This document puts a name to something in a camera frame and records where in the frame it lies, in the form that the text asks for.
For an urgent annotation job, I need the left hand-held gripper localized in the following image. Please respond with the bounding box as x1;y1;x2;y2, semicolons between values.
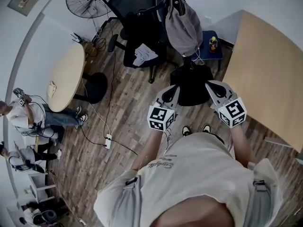
147;84;181;132

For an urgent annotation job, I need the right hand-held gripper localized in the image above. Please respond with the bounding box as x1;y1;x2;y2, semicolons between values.
205;80;248;129

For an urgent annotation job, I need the black garment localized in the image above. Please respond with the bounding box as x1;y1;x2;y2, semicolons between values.
170;61;215;107

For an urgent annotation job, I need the person's left forearm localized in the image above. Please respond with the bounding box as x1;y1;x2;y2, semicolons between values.
131;127;167;173

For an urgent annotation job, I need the person's right forearm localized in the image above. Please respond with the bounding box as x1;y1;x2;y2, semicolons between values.
228;124;258;166

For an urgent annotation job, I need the person's left shoe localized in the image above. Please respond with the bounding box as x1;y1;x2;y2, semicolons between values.
181;125;193;138

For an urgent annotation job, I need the small blue stool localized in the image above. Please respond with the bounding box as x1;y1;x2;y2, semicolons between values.
190;30;223;72

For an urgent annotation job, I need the crumpled grey cloth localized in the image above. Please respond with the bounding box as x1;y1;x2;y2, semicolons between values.
132;44;159;67

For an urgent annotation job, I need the yellow drink bottle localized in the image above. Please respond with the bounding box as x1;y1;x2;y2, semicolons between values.
208;36;219;54

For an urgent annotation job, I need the square wooden table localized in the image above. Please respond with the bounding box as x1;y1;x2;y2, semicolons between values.
213;9;303;155

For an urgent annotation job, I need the grey hanging bag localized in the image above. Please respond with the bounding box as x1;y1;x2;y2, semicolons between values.
164;0;204;57

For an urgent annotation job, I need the person's white t-shirt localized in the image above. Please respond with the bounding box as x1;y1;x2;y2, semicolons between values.
93;132;284;227

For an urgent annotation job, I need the black office chair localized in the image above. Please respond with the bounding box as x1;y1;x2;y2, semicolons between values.
107;0;178;84

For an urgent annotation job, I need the round wooden table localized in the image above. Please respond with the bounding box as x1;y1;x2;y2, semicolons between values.
45;42;108;114

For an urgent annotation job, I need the black router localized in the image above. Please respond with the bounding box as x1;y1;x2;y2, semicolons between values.
71;32;84;44

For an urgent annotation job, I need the black standing fan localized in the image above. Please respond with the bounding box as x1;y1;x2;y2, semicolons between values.
65;0;115;20

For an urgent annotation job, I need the white shelf unit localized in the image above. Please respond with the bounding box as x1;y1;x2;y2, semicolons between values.
27;171;58;203

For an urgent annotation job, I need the white charger cable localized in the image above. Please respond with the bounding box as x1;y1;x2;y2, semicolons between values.
191;46;205;66

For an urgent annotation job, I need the black floor cable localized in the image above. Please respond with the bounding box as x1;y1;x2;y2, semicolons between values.
79;17;139;156

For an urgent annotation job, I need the white floor cable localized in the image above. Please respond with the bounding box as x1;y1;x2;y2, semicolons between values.
81;78;111;136

